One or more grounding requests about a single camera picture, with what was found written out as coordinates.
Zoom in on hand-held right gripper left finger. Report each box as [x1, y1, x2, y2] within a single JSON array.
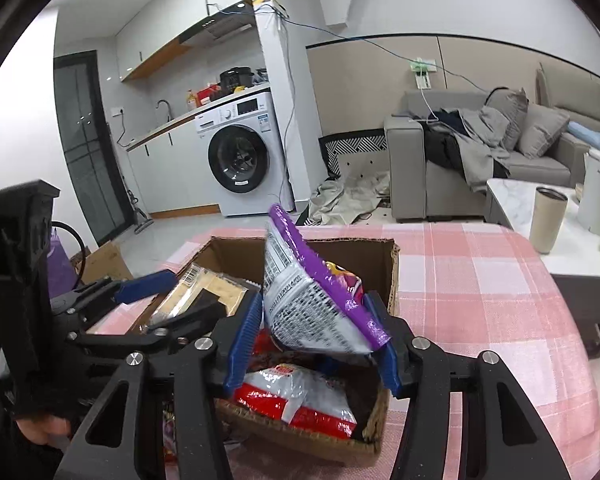
[[55, 290, 265, 480]]

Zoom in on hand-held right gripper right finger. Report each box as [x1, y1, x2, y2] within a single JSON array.
[[362, 290, 573, 480]]

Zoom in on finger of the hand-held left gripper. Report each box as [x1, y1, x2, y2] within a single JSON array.
[[141, 300, 227, 344], [114, 269, 179, 306]]

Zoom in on clear cracker packet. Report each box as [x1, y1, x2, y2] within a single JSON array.
[[140, 262, 261, 333]]

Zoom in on white snack packet red edges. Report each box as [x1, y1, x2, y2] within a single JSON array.
[[232, 362, 358, 441]]

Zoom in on large purple snack packet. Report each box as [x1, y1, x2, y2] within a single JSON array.
[[262, 203, 392, 358]]

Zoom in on brown cardboard box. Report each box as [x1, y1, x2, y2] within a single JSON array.
[[130, 234, 402, 455]]

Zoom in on person's left hand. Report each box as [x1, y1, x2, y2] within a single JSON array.
[[17, 412, 74, 448]]

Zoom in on purple bag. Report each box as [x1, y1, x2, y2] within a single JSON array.
[[47, 227, 78, 301]]

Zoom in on small cardboard box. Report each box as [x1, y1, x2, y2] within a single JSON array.
[[70, 240, 135, 286]]

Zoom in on floor mop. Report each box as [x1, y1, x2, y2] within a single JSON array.
[[125, 187, 155, 235]]

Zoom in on pink checked tablecloth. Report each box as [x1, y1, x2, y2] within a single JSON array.
[[157, 222, 600, 480]]

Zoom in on kitchen counter with cabinets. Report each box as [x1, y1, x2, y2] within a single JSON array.
[[124, 105, 223, 218]]

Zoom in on dark glass door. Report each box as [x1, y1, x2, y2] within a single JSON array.
[[54, 51, 131, 247]]

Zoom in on white washing machine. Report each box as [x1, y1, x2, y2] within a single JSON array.
[[195, 91, 296, 218]]

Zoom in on beige cloth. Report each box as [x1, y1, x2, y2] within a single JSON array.
[[300, 170, 392, 226]]

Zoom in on grey sofa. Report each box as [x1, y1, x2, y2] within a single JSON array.
[[384, 62, 600, 223]]

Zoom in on white marble coffee table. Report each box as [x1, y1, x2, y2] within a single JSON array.
[[485, 177, 600, 358]]

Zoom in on beige tumbler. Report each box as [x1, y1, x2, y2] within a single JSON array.
[[529, 186, 568, 255]]

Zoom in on black air fryer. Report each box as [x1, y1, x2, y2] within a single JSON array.
[[219, 67, 255, 92]]

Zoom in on black white patterned basket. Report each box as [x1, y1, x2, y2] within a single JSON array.
[[319, 129, 387, 181]]

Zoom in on dark clothes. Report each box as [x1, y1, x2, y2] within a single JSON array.
[[422, 110, 468, 176]]

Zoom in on grey coat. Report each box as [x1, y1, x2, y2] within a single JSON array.
[[455, 107, 511, 193]]

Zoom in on black range hood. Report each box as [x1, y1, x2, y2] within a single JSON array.
[[177, 10, 258, 46]]

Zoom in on white electric kettle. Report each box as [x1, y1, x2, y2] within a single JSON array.
[[577, 149, 600, 238]]

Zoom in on grey pillow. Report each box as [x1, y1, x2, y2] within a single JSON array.
[[482, 87, 529, 151], [516, 105, 571, 160]]

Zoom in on light blue cushion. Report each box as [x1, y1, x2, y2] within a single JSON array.
[[566, 121, 600, 157]]

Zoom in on white wall cabinets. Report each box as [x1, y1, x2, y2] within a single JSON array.
[[115, 0, 271, 83]]

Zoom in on wall power socket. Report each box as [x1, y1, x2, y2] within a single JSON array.
[[410, 57, 438, 90]]

